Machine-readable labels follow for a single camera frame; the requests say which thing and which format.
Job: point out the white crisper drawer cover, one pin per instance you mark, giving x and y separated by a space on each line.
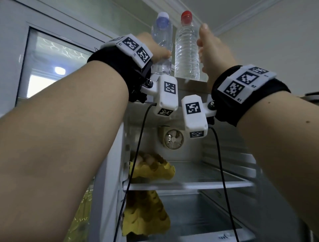
199 235

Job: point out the glass refrigerator shelf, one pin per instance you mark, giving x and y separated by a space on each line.
199 178

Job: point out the person's left forearm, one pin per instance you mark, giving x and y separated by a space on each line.
62 149

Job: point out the person's left hand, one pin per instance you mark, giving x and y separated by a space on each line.
149 46

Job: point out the person's right thumb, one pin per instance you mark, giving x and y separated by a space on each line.
203 35

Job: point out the yellow egg carton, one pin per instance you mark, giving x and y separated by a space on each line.
147 217
154 168

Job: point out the person's left thumb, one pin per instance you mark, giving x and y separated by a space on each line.
164 55

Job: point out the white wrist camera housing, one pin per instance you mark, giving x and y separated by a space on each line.
194 117
167 96

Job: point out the person's right hand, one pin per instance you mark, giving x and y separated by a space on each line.
216 56

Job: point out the white framed window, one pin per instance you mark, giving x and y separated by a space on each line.
54 62

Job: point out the yellow patterned cloth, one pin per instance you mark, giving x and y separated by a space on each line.
79 219

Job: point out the round refrigerator thermostat light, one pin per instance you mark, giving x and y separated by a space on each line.
173 138

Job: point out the person's right forearm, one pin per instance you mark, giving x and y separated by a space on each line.
281 149

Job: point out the blue cap clear water bottle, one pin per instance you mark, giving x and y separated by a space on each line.
163 30

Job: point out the red cap clear water bottle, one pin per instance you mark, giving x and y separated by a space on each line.
187 49

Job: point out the white refrigerator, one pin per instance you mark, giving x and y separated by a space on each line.
192 149

